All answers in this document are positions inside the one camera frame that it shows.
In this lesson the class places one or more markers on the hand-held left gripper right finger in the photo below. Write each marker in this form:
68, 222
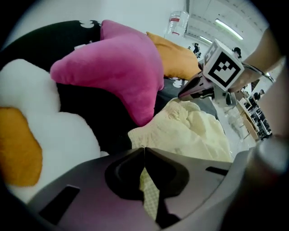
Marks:
198, 180

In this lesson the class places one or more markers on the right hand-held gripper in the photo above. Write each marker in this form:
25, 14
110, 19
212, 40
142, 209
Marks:
223, 70

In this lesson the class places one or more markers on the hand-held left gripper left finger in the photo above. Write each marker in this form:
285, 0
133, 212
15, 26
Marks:
90, 191

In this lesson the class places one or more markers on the cream cloth garment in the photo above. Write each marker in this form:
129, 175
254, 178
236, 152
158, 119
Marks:
192, 135

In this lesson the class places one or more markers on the person's right forearm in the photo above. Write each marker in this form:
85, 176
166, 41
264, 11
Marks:
264, 52

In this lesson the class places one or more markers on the person's right hand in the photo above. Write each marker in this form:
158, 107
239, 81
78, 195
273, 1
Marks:
246, 79

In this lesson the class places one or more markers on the orange square cushion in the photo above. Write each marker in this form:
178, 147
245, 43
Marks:
176, 58

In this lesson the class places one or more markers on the long ceiling light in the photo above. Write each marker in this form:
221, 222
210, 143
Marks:
229, 29
206, 40

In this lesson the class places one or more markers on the wooden table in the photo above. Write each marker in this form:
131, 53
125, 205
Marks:
248, 124

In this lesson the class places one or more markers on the white flower pillow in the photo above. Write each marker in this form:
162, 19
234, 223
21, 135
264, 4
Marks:
56, 135

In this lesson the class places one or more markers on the clear water bottle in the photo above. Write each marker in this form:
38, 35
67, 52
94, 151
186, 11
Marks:
178, 22

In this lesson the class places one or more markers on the black white patterned sofa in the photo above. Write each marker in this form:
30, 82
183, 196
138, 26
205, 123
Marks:
90, 101

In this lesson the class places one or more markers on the pink star pillow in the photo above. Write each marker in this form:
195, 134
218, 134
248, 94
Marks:
108, 63

